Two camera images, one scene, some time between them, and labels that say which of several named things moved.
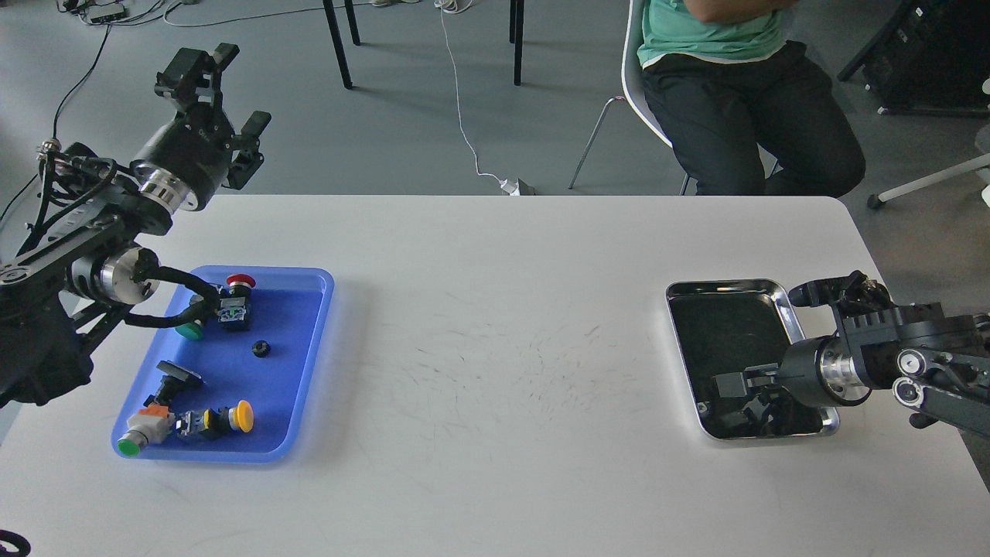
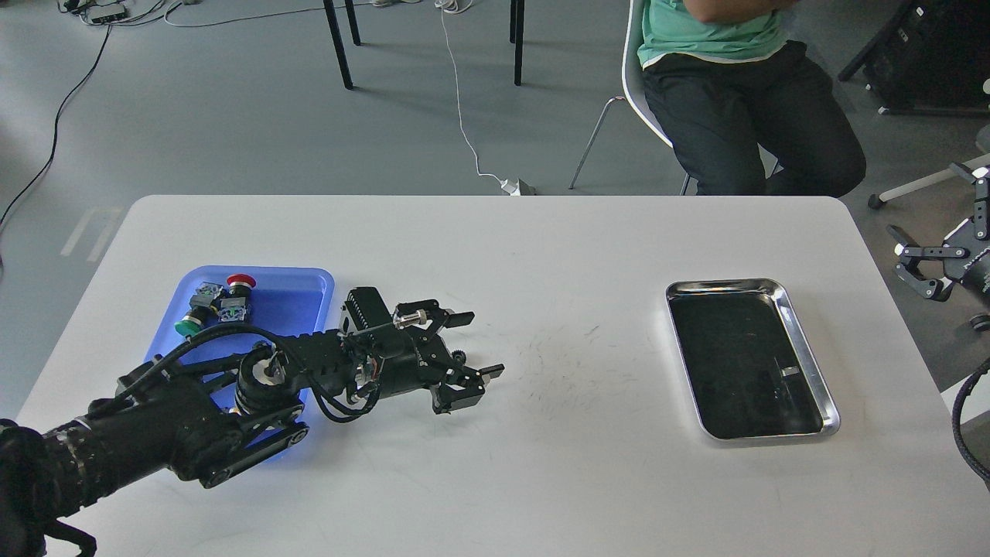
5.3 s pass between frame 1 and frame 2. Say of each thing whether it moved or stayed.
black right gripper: moved
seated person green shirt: stayed
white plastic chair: stayed
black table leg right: stayed
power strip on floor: stayed
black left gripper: moved
